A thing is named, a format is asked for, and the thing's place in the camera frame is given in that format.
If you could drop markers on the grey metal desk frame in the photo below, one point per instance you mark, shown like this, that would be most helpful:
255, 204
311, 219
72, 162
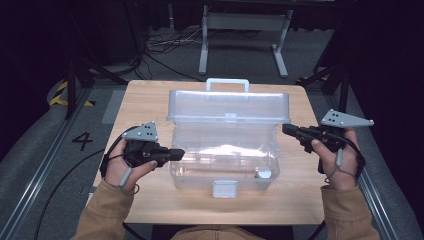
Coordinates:
245, 21

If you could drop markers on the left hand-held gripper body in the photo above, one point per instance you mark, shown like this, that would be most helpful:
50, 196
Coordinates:
145, 151

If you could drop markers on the person's tan jacket torso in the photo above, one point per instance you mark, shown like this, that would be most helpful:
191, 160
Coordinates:
216, 234

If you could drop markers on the person's right hand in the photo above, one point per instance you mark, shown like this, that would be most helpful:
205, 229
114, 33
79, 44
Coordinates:
343, 166

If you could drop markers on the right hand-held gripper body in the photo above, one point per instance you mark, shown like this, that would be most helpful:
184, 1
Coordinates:
328, 135

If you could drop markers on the yellow black hazard tape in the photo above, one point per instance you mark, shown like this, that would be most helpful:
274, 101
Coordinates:
61, 96

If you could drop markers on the clear plastic storage box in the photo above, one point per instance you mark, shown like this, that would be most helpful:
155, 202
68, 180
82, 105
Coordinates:
226, 146

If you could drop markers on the black tripod stand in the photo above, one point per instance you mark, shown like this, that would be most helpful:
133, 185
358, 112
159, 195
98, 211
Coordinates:
71, 86
343, 86

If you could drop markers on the person's left hand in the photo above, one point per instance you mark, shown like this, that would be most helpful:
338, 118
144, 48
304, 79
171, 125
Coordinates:
116, 171

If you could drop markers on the small white bottle green label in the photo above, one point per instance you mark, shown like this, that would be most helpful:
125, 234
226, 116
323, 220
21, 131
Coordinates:
264, 173

